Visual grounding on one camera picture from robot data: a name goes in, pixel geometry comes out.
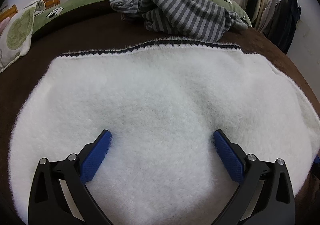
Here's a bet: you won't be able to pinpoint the hanging dark clothes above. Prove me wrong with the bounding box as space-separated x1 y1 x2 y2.
240 0 301 54

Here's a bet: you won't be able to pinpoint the white pillow green heart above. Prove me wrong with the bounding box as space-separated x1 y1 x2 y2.
1 0 46 72

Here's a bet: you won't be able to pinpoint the grey striped garment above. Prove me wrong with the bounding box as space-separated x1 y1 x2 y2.
110 0 248 43

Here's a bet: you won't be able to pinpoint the wooden headboard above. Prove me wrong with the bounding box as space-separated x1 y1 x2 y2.
0 4 18 22

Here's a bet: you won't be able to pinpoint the pink pillow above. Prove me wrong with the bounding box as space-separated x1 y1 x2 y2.
0 17 10 35

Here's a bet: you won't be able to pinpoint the white fuzzy cardigan black trim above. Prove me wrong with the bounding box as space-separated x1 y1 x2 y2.
9 40 319 224

